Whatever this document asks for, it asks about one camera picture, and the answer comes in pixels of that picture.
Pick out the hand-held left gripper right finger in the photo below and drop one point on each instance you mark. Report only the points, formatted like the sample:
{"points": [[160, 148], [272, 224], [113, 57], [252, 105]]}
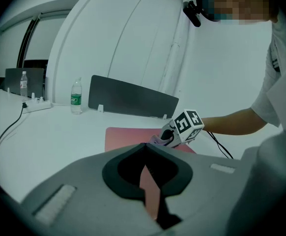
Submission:
{"points": [[207, 193]]}

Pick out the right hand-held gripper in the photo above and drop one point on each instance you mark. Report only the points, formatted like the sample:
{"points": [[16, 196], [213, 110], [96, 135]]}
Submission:
{"points": [[188, 125]]}

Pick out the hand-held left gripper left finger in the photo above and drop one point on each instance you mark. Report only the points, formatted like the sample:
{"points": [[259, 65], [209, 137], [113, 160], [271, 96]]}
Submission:
{"points": [[84, 193]]}

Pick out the purple cloth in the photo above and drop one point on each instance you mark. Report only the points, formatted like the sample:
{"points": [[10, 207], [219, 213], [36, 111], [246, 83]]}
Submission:
{"points": [[156, 140]]}

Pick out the red desk mat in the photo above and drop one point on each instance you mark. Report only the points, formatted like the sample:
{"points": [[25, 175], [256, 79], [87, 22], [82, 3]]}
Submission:
{"points": [[128, 139]]}

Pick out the person's right forearm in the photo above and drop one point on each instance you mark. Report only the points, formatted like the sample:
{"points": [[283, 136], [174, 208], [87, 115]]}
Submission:
{"points": [[231, 123]]}

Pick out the dark desk partition panel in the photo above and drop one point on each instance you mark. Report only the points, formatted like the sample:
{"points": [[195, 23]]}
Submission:
{"points": [[27, 81], [130, 97]]}

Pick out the green label water bottle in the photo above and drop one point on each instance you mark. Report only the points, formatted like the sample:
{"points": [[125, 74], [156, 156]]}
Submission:
{"points": [[76, 97]]}

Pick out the white power strip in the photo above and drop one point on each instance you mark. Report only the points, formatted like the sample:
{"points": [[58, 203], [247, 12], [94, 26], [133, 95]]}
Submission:
{"points": [[38, 106]]}

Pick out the person's grey t-shirt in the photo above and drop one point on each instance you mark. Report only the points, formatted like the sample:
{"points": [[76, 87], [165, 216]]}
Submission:
{"points": [[280, 87]]}

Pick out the red label water bottle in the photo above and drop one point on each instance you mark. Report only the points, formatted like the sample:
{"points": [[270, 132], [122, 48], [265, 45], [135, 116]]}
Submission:
{"points": [[23, 85]]}

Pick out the person's head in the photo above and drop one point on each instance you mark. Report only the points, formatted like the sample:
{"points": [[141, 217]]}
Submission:
{"points": [[238, 1]]}

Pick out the white partition bracket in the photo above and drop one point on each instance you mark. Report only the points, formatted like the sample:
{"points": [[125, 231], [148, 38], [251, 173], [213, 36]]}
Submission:
{"points": [[164, 117], [100, 108]]}

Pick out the black head-mounted camera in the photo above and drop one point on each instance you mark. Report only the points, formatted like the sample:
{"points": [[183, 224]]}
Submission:
{"points": [[192, 12]]}

